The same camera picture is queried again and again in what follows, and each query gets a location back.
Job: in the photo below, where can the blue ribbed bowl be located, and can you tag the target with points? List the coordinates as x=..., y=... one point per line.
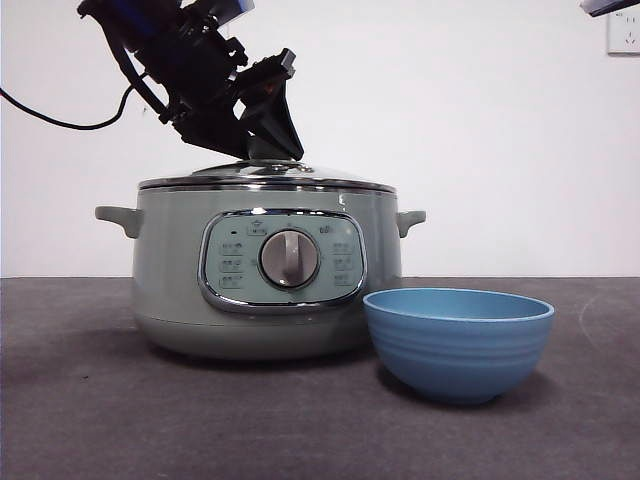
x=457, y=350

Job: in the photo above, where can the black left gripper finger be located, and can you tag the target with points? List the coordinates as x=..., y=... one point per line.
x=275, y=120
x=210, y=130

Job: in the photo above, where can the pale green electric steamer pot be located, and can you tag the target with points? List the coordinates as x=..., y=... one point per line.
x=170, y=280

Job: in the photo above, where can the white wall socket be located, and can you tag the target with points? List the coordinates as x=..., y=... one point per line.
x=625, y=37

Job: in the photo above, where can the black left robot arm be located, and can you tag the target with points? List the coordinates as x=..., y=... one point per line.
x=107, y=15

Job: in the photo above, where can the pale grey right camera box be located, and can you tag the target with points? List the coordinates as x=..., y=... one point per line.
x=607, y=6

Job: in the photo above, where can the glass lid with green knob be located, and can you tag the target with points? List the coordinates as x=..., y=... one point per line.
x=320, y=174

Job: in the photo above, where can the pale grey camera box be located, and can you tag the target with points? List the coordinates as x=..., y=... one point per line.
x=607, y=6
x=235, y=10

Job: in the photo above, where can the pale grey left camera box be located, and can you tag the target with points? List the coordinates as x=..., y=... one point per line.
x=235, y=10

